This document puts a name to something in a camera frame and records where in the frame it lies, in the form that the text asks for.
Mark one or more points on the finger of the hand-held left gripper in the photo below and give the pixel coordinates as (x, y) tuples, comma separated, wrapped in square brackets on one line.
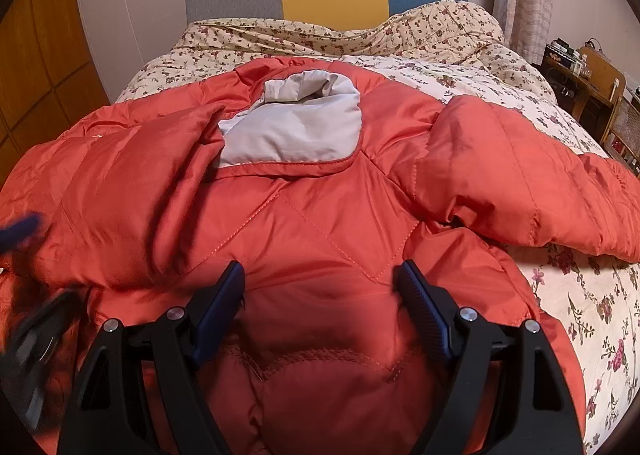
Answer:
[(22, 230)]

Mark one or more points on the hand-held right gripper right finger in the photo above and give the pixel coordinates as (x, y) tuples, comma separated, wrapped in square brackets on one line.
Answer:
[(419, 299)]

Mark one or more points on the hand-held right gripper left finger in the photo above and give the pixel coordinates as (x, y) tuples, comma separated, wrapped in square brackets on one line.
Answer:
[(226, 296)]

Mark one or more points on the orange down jacket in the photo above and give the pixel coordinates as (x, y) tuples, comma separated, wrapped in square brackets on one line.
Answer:
[(310, 235)]

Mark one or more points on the large-flower floral quilt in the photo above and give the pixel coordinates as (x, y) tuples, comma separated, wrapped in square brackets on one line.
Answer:
[(575, 295)]

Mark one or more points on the wooden wardrobe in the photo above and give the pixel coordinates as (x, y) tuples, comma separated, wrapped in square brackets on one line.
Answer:
[(40, 60)]

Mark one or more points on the wooden desk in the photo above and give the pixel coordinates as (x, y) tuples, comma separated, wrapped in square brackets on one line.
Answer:
[(575, 85)]

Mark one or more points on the small-flower floral duvet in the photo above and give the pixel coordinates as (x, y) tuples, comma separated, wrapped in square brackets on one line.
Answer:
[(310, 35)]

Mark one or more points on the black box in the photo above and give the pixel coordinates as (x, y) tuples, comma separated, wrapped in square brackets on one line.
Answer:
[(561, 54)]

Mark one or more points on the wooden board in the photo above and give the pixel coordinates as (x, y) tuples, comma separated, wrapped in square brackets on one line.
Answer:
[(600, 67)]

